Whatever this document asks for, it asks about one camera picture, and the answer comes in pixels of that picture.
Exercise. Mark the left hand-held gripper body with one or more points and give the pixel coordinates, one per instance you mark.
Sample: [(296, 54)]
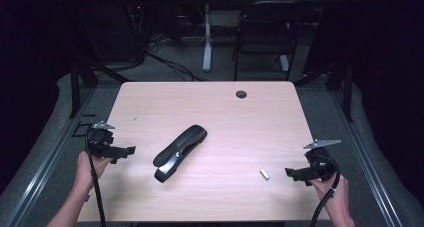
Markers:
[(101, 138)]

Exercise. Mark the person's right hand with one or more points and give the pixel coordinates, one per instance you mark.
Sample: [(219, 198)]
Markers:
[(335, 195)]

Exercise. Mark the person's left hand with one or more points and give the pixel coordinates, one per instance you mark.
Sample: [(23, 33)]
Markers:
[(88, 168)]

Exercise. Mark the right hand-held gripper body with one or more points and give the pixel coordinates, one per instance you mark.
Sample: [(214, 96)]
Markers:
[(320, 162)]

